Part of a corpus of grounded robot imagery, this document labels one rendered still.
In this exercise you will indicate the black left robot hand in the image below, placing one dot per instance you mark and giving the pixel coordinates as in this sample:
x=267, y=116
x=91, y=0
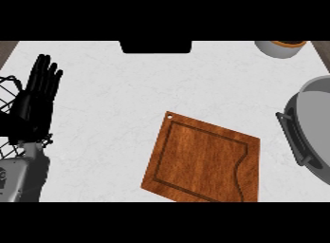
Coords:
x=35, y=95

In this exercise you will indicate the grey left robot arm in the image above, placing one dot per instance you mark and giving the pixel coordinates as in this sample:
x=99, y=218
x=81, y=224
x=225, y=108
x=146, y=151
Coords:
x=13, y=177

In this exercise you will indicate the brown wooden cutting board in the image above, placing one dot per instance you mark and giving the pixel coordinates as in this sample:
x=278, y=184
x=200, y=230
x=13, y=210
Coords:
x=202, y=161

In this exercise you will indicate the grey pot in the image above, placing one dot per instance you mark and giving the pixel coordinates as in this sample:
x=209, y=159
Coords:
x=318, y=133

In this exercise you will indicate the black appliance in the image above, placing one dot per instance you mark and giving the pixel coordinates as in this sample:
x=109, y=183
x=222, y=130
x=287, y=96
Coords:
x=156, y=46

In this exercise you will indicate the grey cup with orange rim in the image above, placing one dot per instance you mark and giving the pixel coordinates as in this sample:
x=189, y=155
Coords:
x=278, y=49

